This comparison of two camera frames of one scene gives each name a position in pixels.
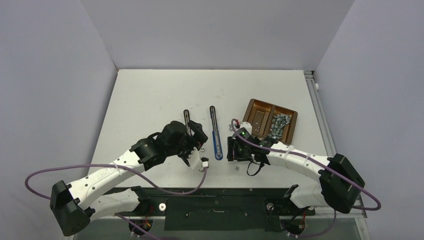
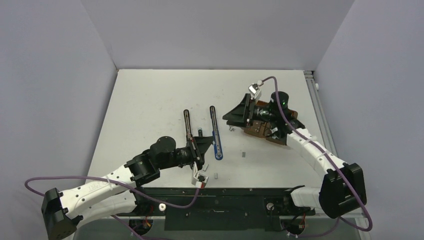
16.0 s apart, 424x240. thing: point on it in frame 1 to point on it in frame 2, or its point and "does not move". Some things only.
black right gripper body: x=237 y=152 to x=249 y=110
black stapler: x=186 y=114 does not move
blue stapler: x=218 y=154 does not move
